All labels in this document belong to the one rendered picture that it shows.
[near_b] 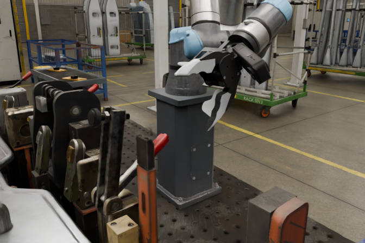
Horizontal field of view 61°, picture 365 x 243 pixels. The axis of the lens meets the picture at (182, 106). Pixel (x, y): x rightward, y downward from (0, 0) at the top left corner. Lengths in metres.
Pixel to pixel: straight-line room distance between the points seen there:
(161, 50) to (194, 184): 3.67
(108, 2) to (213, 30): 9.24
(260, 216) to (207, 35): 0.57
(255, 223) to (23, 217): 0.48
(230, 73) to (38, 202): 0.46
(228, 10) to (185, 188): 0.63
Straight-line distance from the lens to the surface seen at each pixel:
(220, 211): 1.17
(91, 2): 9.82
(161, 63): 4.72
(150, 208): 0.45
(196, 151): 1.12
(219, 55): 0.63
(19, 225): 0.65
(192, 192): 1.19
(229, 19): 1.06
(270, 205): 0.29
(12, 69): 7.72
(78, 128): 0.73
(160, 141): 0.56
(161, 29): 4.68
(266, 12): 0.75
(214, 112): 0.65
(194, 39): 0.78
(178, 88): 1.07
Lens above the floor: 1.35
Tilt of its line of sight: 15 degrees down
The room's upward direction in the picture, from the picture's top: straight up
